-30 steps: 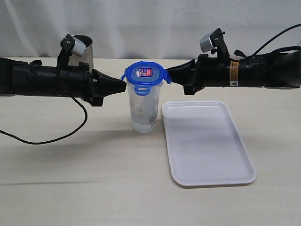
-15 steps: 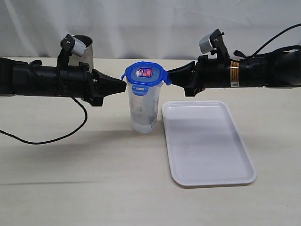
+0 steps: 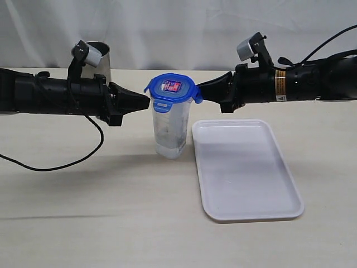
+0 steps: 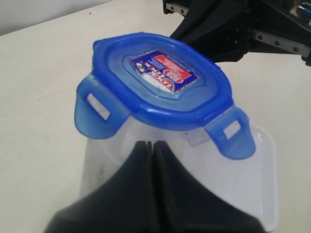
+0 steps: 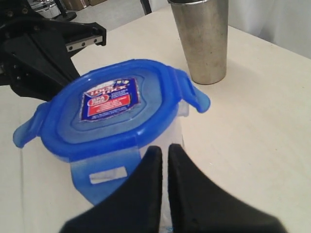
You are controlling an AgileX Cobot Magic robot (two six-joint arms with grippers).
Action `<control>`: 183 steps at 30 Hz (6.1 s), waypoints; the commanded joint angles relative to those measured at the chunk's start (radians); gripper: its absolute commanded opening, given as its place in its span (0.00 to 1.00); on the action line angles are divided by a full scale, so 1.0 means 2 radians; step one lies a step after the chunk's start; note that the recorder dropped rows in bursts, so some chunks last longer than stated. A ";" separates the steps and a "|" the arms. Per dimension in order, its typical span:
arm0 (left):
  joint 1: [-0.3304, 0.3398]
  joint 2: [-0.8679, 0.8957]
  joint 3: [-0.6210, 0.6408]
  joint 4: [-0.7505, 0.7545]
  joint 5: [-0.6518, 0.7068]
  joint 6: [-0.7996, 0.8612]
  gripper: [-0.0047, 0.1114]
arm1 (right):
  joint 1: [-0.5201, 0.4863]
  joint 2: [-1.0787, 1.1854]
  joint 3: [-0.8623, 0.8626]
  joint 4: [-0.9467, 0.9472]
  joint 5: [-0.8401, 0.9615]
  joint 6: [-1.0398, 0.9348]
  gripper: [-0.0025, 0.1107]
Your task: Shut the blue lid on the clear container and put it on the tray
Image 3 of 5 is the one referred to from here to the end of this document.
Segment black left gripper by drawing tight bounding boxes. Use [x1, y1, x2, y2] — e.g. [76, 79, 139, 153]
[94, 74, 149, 126]

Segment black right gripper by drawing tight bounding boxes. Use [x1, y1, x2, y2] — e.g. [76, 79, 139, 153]
[197, 64, 275, 113]

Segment stainless steel cup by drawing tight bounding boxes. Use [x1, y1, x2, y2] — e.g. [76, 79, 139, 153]
[81, 41, 111, 84]

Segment blue plastic container lid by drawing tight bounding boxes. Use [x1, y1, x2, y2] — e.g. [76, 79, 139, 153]
[144, 73, 203, 113]

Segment clear plastic tall container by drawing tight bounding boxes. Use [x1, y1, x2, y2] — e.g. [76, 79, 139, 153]
[151, 98, 192, 160]

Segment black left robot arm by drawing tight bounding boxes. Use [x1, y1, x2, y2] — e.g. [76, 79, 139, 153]
[1, 69, 150, 127]

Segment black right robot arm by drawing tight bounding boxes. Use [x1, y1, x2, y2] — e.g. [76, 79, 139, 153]
[198, 50, 356, 113]

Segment white backdrop curtain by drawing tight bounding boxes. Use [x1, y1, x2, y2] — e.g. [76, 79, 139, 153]
[1, 1, 356, 70]

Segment white rectangular plastic tray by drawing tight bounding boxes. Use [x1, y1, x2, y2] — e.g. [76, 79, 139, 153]
[191, 119, 305, 223]

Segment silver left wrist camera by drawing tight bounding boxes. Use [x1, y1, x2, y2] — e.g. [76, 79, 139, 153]
[84, 42, 102, 67]

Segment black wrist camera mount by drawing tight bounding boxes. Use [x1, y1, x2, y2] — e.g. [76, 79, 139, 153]
[67, 40, 89, 82]

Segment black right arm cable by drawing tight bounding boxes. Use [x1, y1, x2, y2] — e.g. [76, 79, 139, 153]
[278, 24, 357, 70]

